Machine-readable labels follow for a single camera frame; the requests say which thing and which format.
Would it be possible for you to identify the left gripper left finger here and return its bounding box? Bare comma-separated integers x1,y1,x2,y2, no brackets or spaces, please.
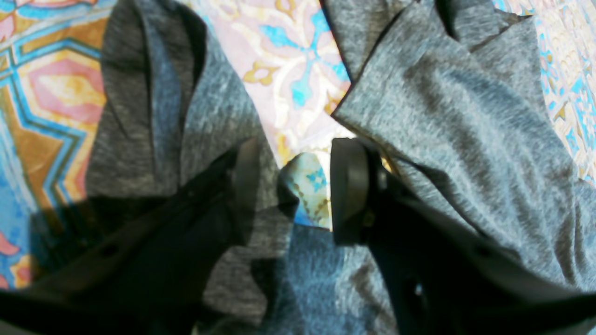
1,138,260,335

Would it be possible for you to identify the grey t-shirt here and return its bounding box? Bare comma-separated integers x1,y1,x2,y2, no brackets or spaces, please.
86,0,595,335

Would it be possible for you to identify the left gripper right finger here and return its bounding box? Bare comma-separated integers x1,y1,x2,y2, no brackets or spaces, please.
331,138,596,335

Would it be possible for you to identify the patterned tablecloth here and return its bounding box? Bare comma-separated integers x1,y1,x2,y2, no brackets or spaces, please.
1,0,595,289

